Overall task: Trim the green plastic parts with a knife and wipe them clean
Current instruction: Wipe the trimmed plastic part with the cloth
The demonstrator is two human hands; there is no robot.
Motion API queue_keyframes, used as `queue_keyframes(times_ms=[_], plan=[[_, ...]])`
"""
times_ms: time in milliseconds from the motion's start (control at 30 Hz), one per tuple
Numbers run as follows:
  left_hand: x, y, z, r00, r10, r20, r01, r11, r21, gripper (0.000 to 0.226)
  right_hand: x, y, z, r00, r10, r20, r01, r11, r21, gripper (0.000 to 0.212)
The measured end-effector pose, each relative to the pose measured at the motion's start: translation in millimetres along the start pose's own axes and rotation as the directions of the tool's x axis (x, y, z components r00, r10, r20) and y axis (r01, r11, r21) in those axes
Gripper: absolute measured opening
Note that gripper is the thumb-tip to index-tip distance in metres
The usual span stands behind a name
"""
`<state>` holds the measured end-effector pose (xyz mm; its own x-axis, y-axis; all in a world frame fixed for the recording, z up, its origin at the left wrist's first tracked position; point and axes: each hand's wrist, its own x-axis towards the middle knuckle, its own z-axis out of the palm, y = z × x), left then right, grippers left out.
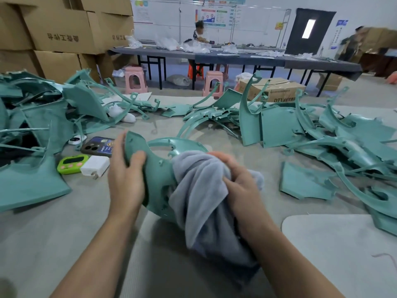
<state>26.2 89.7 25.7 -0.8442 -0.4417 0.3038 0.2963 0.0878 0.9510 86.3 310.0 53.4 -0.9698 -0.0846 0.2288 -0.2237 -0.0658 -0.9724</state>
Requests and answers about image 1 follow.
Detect person's left hand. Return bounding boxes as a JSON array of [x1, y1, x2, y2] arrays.
[[108, 130, 147, 218]]

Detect cardboard box with strap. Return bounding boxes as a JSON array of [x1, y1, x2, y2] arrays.
[[237, 77, 306, 103]]

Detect person's right forearm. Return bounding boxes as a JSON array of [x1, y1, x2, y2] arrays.
[[238, 221, 345, 298]]

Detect dark door with window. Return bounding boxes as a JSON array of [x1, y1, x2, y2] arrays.
[[285, 8, 337, 56]]

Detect small cardboard box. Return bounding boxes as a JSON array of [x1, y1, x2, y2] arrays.
[[316, 72, 343, 92]]

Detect pile of teal plastic parts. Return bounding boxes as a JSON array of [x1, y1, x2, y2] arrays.
[[161, 71, 397, 237], [0, 69, 162, 213]]

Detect grey felt mat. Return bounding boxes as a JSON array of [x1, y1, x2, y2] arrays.
[[281, 214, 397, 298]]

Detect grey towel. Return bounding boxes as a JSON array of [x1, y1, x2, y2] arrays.
[[168, 151, 266, 278]]

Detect flat teal plastic panel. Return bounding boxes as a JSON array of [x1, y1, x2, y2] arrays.
[[279, 161, 338, 201]]

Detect green digital timer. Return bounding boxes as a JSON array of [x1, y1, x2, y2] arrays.
[[57, 154, 90, 175]]

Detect curved teal plastic shell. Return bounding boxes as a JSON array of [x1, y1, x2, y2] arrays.
[[124, 130, 209, 224]]

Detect heap of clear plastic bags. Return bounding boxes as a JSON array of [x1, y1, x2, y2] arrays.
[[154, 36, 212, 55]]

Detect grey sack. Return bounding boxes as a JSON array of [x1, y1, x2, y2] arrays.
[[166, 74, 191, 87]]

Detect white charger plug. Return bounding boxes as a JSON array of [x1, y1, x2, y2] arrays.
[[80, 155, 110, 180]]

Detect stack of cardboard boxes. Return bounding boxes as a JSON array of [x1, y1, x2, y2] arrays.
[[0, 0, 139, 85]]

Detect blue wall sign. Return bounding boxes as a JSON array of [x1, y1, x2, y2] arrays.
[[328, 20, 349, 50]]

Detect white notice board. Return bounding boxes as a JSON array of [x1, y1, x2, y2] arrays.
[[130, 0, 291, 49]]

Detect orange plastic stool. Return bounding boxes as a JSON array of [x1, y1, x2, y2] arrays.
[[187, 63, 205, 80]]

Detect smartphone with blue case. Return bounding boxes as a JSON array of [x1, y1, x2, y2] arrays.
[[81, 136, 115, 158]]

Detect person's right hand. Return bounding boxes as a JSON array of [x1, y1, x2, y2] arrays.
[[208, 151, 271, 240]]

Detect pink plastic stool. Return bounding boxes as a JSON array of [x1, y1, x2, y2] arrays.
[[124, 66, 149, 95], [203, 71, 224, 98]]

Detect large carried cardboard box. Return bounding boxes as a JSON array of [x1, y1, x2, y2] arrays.
[[360, 26, 397, 54]]

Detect white gloves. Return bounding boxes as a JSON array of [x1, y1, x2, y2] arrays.
[[107, 103, 137, 124]]

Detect person's left forearm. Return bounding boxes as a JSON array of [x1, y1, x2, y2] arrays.
[[50, 210, 147, 298]]

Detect long dark table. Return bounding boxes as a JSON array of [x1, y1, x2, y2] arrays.
[[108, 46, 363, 98]]

